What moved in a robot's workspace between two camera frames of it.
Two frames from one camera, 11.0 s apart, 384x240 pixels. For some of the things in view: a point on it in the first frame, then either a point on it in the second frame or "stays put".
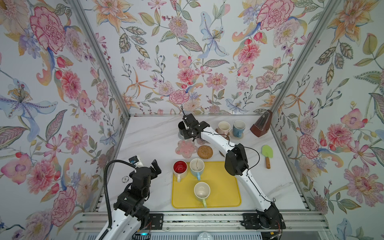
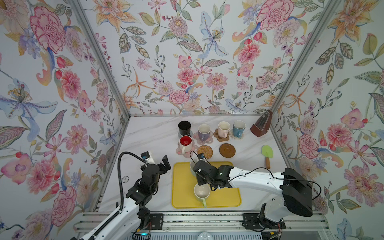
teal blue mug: x=238 y=127 stays put
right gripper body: x=187 y=133 → x=200 y=181
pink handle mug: x=223 y=128 stays put
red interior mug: x=180 y=170 → x=185 y=142
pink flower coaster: x=186 y=148 stays put
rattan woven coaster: x=205 y=152 stays put
